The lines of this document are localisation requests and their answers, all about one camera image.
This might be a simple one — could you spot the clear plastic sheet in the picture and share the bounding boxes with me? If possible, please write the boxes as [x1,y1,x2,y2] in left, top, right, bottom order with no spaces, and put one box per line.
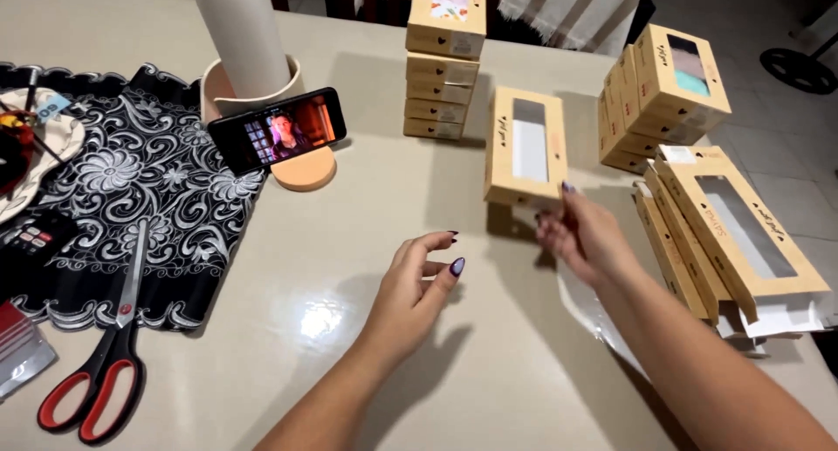
[555,268,656,376]

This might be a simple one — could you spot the black remote control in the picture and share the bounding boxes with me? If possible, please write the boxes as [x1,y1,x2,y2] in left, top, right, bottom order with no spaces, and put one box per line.
[0,210,81,263]

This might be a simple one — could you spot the blue paper tag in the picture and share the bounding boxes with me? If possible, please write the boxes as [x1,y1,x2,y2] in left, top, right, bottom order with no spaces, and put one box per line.
[35,93,73,124]

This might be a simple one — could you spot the kraft window box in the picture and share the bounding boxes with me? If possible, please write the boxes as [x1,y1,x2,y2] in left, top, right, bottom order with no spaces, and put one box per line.
[653,145,832,325]
[633,181,712,321]
[483,86,569,210]
[643,165,733,325]

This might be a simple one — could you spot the white paper sheets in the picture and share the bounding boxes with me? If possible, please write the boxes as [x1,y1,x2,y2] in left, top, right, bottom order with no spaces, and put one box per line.
[716,291,838,342]

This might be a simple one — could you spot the orange round stand base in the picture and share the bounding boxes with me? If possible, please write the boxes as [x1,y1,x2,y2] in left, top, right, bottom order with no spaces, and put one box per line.
[270,145,339,193]

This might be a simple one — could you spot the person's right hand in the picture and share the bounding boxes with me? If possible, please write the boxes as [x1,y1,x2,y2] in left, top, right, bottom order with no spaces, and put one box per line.
[535,182,640,290]

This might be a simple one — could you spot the patterned cream dish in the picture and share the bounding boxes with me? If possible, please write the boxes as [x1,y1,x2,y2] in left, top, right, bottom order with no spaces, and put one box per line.
[0,87,87,224]

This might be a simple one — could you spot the black smartphone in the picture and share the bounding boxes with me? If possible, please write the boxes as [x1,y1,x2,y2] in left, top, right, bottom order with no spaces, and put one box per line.
[206,87,348,177]

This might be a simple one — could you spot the beige round holder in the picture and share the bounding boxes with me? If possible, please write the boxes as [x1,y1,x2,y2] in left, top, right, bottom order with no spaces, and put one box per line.
[199,54,306,126]

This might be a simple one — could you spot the flat folded kraft window box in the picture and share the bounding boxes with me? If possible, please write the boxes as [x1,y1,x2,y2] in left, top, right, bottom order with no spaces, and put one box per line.
[643,165,733,325]
[653,145,832,325]
[633,181,712,321]

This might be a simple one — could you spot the red handled scissors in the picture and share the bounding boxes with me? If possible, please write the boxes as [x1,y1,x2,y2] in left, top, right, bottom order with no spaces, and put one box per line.
[37,218,151,446]

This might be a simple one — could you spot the white fringed cloth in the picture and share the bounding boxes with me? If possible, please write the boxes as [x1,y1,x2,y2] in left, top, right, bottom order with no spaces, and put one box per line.
[498,0,664,57]

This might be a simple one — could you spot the black round fan base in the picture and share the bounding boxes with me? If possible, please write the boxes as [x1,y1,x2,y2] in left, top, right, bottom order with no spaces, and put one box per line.
[759,47,838,96]

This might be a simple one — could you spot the white paper towel roll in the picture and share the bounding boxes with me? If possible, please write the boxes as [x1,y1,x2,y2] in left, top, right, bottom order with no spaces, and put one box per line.
[186,0,293,102]

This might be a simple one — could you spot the closed kraft box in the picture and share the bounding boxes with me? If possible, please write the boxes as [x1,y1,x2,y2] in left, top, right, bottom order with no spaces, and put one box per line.
[604,66,663,159]
[404,98,470,125]
[402,117,466,141]
[596,90,650,176]
[406,51,481,87]
[618,44,707,146]
[406,79,475,106]

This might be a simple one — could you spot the kraft box with floral contents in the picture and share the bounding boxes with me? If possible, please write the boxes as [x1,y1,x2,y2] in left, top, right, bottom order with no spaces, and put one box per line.
[405,0,488,61]

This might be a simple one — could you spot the kraft box with pastel contents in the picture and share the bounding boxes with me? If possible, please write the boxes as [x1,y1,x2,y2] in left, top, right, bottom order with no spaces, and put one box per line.
[632,23,733,135]

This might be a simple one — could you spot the black lace patterned placemat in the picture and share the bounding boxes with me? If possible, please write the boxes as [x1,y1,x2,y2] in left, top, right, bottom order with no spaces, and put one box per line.
[0,62,271,332]

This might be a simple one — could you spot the person's left hand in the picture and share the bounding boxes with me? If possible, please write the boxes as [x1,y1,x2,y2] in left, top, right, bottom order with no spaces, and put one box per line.
[357,230,466,368]

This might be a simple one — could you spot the red and clear plastic packet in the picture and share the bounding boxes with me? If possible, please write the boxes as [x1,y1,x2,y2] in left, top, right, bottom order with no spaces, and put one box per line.
[0,299,60,401]

